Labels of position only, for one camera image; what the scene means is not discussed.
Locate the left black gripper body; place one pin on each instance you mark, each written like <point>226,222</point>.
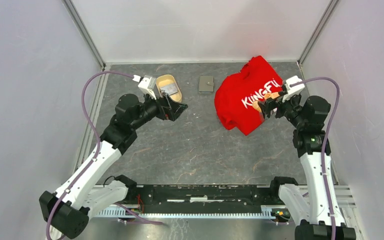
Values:
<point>165,113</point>

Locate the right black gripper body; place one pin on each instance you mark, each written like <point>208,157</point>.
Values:
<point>290,108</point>

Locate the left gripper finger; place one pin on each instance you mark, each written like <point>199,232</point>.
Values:
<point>170,103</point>
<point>176,109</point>

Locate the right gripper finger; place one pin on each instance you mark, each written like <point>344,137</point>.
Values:
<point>268,104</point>
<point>267,111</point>

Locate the beige oval tray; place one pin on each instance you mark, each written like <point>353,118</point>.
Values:
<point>166,79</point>

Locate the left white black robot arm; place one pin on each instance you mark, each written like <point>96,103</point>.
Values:
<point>71,206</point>

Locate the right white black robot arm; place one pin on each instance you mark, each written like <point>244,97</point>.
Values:
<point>318,216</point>

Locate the silver VIP credit card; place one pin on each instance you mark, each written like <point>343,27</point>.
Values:
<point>169,89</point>

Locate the red kung fu t-shirt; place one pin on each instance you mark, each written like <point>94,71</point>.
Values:
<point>234,98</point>

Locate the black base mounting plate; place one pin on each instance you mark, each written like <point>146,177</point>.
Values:
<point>201,199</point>

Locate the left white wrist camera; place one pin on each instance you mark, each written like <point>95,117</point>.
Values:
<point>146,85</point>

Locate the aluminium frame rail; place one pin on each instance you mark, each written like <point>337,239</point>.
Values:
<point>266,212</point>

